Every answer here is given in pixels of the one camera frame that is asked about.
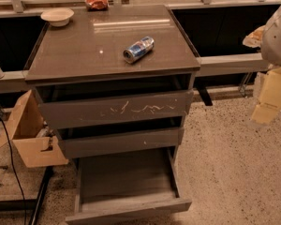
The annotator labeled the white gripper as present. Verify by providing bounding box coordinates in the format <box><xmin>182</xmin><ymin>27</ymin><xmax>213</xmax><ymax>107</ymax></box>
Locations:
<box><xmin>243</xmin><ymin>6</ymin><xmax>281</xmax><ymax>125</ymax></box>

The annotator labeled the blue silver redbull can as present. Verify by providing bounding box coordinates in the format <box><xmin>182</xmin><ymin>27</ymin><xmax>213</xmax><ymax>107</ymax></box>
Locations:
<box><xmin>123</xmin><ymin>37</ymin><xmax>155</xmax><ymax>64</ymax></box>

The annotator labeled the grey top drawer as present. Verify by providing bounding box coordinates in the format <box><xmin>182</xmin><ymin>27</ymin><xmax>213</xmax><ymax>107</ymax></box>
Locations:
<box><xmin>39</xmin><ymin>90</ymin><xmax>193</xmax><ymax>129</ymax></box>

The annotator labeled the grey drawer cabinet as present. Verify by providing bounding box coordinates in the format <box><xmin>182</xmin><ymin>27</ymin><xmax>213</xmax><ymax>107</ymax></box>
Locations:
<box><xmin>26</xmin><ymin>6</ymin><xmax>200</xmax><ymax>158</ymax></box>

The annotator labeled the grey open bottom drawer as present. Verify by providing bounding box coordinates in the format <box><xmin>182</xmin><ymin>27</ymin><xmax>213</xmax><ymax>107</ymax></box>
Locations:
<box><xmin>66</xmin><ymin>148</ymin><xmax>191</xmax><ymax>225</ymax></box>

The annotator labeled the grey middle drawer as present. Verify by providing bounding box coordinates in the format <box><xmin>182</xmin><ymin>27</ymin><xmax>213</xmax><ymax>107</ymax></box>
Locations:
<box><xmin>59</xmin><ymin>127</ymin><xmax>185</xmax><ymax>158</ymax></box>

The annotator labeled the grey metal railing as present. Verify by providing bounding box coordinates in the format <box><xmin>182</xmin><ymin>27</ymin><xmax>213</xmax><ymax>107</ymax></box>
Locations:
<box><xmin>0</xmin><ymin>0</ymin><xmax>277</xmax><ymax>99</ymax></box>

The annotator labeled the crumpled red chip bag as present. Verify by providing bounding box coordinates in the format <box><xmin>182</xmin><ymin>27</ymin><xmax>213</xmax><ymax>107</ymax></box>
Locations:
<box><xmin>84</xmin><ymin>0</ymin><xmax>109</xmax><ymax>10</ymax></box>

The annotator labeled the white bowl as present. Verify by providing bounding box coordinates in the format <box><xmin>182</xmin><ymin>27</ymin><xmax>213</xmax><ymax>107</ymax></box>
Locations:
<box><xmin>41</xmin><ymin>7</ymin><xmax>74</xmax><ymax>27</ymax></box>

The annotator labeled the open cardboard box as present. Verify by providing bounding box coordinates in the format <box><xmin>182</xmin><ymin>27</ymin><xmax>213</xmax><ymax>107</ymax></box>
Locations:
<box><xmin>0</xmin><ymin>90</ymin><xmax>68</xmax><ymax>168</ymax></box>

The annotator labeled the black cable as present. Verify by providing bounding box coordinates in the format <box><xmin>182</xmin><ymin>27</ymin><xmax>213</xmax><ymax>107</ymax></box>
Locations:
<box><xmin>0</xmin><ymin>114</ymin><xmax>28</xmax><ymax>225</ymax></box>

